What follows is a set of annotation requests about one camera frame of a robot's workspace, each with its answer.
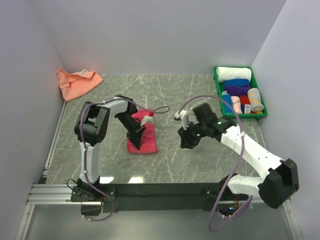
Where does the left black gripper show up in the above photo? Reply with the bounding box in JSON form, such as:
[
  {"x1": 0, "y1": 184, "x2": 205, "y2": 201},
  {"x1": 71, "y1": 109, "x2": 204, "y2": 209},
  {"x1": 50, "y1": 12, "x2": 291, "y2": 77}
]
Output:
[{"x1": 116, "y1": 112, "x2": 147, "y2": 150}]

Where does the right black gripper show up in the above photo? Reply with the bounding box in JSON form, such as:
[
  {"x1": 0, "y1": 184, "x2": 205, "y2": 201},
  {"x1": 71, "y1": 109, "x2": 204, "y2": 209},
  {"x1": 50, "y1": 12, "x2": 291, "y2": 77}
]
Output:
[{"x1": 178, "y1": 119, "x2": 208, "y2": 149}]

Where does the yellow grey patterned towel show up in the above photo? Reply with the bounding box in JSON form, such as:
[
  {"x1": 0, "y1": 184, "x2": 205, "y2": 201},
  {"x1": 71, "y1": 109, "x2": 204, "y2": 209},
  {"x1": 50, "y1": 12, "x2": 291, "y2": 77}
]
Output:
[{"x1": 247, "y1": 88, "x2": 265, "y2": 112}]

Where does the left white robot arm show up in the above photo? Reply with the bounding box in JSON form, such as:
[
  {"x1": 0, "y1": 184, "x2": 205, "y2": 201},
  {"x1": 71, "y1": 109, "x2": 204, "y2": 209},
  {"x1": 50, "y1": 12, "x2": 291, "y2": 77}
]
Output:
[{"x1": 74, "y1": 95, "x2": 146, "y2": 201}]

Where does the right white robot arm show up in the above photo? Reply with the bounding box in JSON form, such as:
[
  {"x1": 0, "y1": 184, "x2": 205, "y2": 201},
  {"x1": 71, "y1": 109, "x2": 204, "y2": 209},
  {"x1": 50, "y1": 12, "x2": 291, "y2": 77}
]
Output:
[{"x1": 174, "y1": 103, "x2": 300, "y2": 209}]

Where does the light blue rolled towel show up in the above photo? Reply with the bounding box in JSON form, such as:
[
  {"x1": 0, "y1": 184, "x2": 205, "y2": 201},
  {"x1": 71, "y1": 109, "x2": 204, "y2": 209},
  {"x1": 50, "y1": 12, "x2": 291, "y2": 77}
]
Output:
[{"x1": 222, "y1": 93, "x2": 234, "y2": 114}]

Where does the pink white rolled towel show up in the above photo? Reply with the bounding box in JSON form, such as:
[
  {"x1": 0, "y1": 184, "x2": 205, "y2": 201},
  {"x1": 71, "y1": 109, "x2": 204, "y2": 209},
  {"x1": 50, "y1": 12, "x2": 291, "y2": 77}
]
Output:
[{"x1": 230, "y1": 96, "x2": 243, "y2": 114}]

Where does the purple rolled towel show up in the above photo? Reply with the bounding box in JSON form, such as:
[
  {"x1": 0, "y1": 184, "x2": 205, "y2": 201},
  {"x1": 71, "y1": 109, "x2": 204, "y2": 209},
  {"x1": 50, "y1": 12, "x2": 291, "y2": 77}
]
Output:
[{"x1": 224, "y1": 85, "x2": 251, "y2": 97}]

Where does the green plastic bin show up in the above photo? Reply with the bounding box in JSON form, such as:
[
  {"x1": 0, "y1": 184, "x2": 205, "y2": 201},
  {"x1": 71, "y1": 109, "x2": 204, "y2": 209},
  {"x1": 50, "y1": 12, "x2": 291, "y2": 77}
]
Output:
[{"x1": 213, "y1": 66, "x2": 268, "y2": 120}]

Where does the red rolled towel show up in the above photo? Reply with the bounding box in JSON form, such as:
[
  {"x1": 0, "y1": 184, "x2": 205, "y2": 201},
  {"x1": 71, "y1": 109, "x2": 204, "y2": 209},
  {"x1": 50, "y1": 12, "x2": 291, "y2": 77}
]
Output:
[{"x1": 240, "y1": 95, "x2": 252, "y2": 114}]

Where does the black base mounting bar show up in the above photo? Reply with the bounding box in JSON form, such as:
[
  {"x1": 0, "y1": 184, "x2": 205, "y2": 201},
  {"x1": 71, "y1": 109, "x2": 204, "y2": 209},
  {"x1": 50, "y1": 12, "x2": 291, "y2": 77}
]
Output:
[{"x1": 70, "y1": 182, "x2": 248, "y2": 216}]

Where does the salmon orange towel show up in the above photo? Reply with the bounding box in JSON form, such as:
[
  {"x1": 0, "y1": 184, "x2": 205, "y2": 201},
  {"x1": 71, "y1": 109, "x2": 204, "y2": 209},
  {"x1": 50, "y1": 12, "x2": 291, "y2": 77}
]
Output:
[{"x1": 57, "y1": 67, "x2": 103, "y2": 102}]

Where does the white label on salmon towel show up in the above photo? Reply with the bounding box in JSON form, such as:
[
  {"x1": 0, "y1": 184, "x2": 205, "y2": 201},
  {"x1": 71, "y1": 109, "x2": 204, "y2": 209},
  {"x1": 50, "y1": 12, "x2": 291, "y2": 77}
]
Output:
[{"x1": 80, "y1": 69, "x2": 88, "y2": 77}]

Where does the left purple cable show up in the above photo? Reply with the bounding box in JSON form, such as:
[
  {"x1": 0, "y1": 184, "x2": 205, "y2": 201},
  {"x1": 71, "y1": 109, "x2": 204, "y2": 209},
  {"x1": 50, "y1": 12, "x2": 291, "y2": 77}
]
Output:
[{"x1": 77, "y1": 97, "x2": 171, "y2": 222}]

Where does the aluminium rail frame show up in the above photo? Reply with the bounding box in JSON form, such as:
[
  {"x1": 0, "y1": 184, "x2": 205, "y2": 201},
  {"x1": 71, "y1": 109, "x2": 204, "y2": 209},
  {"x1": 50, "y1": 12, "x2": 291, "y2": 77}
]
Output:
[{"x1": 17, "y1": 110, "x2": 301, "y2": 240}]

